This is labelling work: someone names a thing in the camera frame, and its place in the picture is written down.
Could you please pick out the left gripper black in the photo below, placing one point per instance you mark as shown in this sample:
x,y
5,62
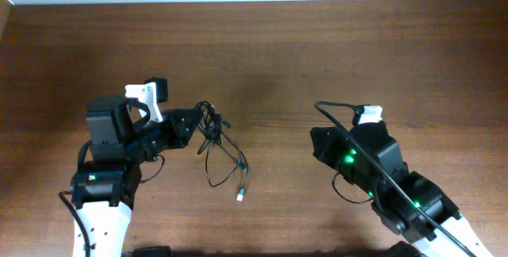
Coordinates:
x,y
179,128

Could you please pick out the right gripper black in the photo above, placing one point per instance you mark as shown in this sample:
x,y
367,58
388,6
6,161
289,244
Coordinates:
x,y
329,146

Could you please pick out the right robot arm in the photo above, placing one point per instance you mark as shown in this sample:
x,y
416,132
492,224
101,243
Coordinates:
x,y
407,203

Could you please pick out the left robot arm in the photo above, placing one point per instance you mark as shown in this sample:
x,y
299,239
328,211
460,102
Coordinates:
x,y
108,169

